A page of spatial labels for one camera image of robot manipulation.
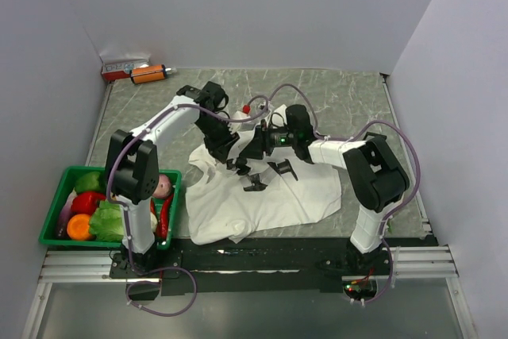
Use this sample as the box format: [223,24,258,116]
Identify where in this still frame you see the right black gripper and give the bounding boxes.
[239,119,298,160]

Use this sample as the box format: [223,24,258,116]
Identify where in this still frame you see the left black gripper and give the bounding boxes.
[194,114,240,164]

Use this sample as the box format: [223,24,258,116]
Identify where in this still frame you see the white printed t-shirt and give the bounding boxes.
[186,145,342,245]

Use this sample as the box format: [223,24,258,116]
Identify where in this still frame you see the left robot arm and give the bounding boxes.
[106,82,239,277]

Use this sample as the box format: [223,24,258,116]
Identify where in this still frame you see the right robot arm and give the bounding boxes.
[226,105,410,275]

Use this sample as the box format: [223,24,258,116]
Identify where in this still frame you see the purple onion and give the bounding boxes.
[152,174,173,199]

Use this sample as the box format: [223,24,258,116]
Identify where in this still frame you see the red chili pepper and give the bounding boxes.
[156,195,173,240]

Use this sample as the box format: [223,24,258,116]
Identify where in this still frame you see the orange cylinder tube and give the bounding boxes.
[129,64,175,85]

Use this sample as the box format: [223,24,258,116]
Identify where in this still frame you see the red white box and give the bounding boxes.
[101,57,150,82]

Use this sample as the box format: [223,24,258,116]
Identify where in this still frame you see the green bell pepper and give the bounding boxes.
[74,171,106,195]

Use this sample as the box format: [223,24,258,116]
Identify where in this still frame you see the green lettuce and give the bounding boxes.
[89,201,124,243]

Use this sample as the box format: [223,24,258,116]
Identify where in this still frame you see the white eggplant toy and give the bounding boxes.
[386,216,394,233]

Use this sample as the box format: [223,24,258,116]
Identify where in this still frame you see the orange carrot slice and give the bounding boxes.
[67,214,94,241]

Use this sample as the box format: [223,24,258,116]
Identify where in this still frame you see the purple eggplant slice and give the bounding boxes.
[54,190,77,239]

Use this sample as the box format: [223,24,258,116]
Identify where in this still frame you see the green plastic basket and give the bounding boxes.
[39,166,182,250]

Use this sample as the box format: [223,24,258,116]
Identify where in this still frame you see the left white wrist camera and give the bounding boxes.
[229,105,256,133]

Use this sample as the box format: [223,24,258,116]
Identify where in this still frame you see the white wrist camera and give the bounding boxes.
[257,102,286,128]
[229,105,256,133]

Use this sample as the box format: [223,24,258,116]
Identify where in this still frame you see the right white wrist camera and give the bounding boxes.
[257,102,286,128]

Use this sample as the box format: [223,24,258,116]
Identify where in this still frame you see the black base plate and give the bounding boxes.
[110,238,436,296]

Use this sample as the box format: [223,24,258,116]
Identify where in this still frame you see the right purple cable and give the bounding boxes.
[261,83,421,305]

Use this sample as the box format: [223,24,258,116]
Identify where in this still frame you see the aluminium rail frame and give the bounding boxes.
[21,246,478,338]

